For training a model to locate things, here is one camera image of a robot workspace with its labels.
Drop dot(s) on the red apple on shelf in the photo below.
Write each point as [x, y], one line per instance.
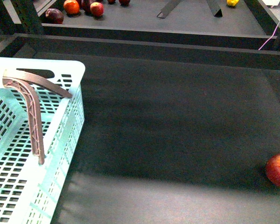
[97, 9]

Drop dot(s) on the light blue plastic basket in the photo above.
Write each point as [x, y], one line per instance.
[29, 191]

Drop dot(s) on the dark purple fruit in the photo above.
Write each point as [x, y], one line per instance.
[124, 2]
[86, 5]
[54, 16]

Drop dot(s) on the dark purple fruit right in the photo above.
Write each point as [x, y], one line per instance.
[124, 2]

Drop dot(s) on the dark purple fruit front left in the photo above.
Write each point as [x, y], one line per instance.
[54, 16]

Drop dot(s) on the black triangular divider bar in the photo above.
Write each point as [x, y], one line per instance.
[215, 8]

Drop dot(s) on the orange fruit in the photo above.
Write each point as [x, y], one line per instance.
[71, 7]

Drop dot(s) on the black upper display tray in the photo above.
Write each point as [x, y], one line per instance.
[190, 22]

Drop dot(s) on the yellow lemon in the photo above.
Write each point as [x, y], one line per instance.
[232, 3]

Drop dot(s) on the red yellow apple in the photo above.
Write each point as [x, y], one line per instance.
[272, 169]

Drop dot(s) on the dark purple fruit back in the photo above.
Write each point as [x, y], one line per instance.
[86, 5]

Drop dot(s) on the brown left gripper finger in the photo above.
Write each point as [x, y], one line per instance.
[34, 114]
[38, 80]

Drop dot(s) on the small dark red fruit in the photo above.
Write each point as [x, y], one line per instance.
[111, 1]

